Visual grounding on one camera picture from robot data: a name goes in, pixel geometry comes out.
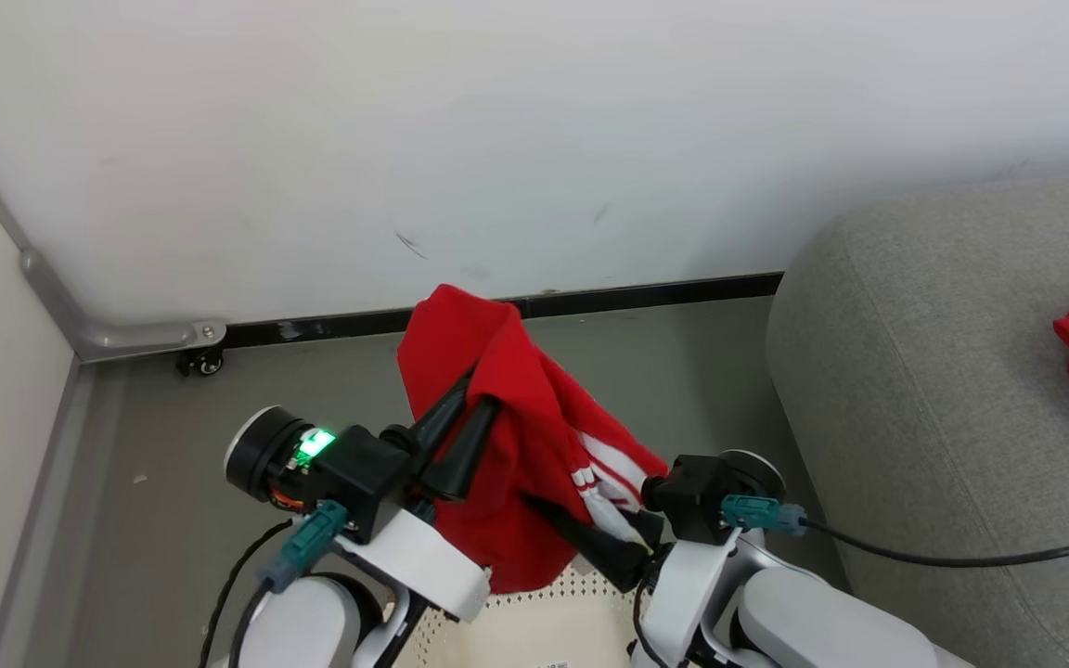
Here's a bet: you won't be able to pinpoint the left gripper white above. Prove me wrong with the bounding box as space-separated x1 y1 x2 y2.
335 367 502 623

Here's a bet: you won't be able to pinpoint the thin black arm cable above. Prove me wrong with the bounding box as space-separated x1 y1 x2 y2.
198 520 299 668
631 571 679 668

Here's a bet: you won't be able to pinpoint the grey fabric sofa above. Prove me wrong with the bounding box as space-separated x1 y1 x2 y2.
765 169 1069 668

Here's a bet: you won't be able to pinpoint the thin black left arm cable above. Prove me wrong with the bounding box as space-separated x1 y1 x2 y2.
198 520 299 668

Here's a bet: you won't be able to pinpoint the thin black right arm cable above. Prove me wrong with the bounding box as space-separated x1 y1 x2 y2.
631 571 679 668

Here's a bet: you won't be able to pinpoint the small black caster wheel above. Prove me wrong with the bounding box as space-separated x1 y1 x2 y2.
175 348 225 379

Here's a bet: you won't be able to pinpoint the red shorts with white stripes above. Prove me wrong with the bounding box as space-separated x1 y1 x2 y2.
395 283 671 596

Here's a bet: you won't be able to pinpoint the black baseboard strip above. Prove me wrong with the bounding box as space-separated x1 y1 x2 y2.
219 271 786 351

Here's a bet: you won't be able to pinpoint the black cable with teal plug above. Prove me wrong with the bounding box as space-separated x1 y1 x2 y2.
720 494 1069 569

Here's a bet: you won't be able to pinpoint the cream perforated laundry basket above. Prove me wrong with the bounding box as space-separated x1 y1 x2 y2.
391 557 656 668

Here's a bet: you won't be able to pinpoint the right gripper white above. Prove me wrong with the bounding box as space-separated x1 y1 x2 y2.
523 495 745 668

